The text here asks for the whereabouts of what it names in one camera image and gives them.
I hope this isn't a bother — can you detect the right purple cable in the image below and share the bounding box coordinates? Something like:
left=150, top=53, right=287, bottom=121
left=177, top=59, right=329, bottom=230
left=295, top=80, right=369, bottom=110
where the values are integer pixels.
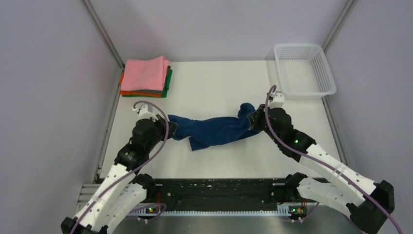
left=263, top=85, right=404, bottom=234

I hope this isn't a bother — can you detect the blue t shirt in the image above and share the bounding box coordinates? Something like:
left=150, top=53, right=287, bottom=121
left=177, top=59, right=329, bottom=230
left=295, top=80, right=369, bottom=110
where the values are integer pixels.
left=168, top=103, right=260, bottom=151

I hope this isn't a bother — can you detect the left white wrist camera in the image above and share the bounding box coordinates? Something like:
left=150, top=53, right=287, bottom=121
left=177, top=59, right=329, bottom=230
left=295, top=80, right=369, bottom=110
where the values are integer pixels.
left=132, top=104, right=158, bottom=122

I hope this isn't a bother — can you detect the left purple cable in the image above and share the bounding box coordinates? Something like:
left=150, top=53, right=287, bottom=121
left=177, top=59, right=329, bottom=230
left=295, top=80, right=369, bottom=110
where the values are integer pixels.
left=69, top=100, right=170, bottom=234

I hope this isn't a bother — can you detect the white slotted cable duct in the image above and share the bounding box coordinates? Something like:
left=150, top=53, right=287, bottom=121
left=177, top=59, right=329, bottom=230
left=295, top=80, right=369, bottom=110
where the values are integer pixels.
left=129, top=202, right=306, bottom=217

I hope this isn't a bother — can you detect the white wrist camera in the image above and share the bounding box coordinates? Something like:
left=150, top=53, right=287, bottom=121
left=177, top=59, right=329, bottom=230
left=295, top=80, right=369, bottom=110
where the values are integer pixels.
left=132, top=104, right=158, bottom=122
left=268, top=91, right=285, bottom=109

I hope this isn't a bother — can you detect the aluminium frame post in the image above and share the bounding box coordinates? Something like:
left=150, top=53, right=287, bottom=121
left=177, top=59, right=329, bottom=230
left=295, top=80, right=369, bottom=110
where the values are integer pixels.
left=322, top=0, right=358, bottom=52
left=80, top=0, right=125, bottom=69

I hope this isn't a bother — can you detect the green folded t shirt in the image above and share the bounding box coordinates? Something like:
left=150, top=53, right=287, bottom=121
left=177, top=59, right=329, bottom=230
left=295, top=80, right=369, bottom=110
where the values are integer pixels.
left=119, top=66, right=173, bottom=98

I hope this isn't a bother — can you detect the white plastic basket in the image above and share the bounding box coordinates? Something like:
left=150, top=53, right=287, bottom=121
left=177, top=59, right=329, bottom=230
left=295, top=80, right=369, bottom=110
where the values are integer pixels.
left=274, top=43, right=337, bottom=99

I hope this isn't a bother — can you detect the grey folded t shirt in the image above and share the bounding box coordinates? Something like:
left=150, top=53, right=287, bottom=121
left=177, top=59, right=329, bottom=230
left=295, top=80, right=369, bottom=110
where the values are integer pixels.
left=141, top=66, right=173, bottom=95

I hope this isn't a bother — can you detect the right aluminium frame post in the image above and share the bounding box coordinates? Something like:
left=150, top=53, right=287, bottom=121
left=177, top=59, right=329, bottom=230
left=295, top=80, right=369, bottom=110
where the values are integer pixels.
left=322, top=0, right=358, bottom=52

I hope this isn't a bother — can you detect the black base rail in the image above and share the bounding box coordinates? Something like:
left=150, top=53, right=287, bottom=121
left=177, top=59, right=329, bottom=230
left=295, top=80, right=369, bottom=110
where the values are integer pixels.
left=144, top=178, right=303, bottom=212

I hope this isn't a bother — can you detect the left aluminium frame post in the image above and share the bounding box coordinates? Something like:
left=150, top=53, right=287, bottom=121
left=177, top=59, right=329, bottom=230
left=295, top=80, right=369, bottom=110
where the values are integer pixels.
left=80, top=0, right=125, bottom=69

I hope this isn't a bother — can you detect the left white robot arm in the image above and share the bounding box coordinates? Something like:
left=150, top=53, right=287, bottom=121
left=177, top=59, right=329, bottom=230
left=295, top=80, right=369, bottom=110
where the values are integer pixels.
left=60, top=115, right=178, bottom=234

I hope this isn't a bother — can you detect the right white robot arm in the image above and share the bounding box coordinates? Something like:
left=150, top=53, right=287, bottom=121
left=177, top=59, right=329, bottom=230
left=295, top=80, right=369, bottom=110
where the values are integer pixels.
left=248, top=105, right=395, bottom=234

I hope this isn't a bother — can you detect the purple cable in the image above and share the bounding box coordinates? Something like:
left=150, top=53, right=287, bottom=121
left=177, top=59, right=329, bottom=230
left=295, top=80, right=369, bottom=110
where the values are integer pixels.
left=263, top=85, right=404, bottom=234
left=69, top=100, right=170, bottom=234

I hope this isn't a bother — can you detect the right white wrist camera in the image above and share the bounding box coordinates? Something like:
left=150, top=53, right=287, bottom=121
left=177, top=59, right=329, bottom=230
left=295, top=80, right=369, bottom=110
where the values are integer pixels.
left=268, top=91, right=285, bottom=109

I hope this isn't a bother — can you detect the pink folded t shirt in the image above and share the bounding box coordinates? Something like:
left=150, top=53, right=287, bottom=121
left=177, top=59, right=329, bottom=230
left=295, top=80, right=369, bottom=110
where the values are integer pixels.
left=120, top=56, right=170, bottom=92

